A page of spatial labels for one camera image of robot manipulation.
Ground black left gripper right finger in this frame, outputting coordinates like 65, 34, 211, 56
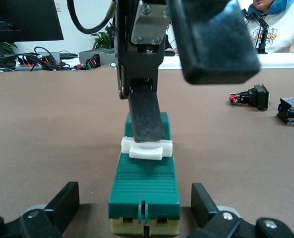
191, 182, 220, 228

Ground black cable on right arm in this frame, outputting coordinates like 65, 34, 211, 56
66, 0, 116, 35

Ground green load switch white lever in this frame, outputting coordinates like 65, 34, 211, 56
108, 112, 181, 236

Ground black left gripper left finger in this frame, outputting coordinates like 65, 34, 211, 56
46, 181, 81, 236

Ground black square switch red terminals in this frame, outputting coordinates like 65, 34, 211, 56
228, 84, 271, 111

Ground blue black switch component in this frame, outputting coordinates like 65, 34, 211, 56
276, 97, 294, 126

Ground black computer monitor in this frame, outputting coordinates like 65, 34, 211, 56
0, 0, 64, 43

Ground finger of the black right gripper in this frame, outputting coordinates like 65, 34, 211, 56
166, 0, 261, 85
116, 46, 166, 144

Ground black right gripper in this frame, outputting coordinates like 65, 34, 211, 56
113, 0, 174, 52

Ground green potted plant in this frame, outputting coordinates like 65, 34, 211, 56
91, 22, 116, 50

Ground brown paper table cover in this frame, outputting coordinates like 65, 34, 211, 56
0, 66, 294, 238

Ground person in white hoodie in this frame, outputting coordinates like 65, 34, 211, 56
245, 0, 294, 54

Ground white desk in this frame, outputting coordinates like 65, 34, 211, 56
159, 51, 294, 70

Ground power strip orange sockets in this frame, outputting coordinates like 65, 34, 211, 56
16, 55, 62, 67

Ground grey equipment box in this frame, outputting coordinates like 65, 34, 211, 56
78, 48, 118, 67

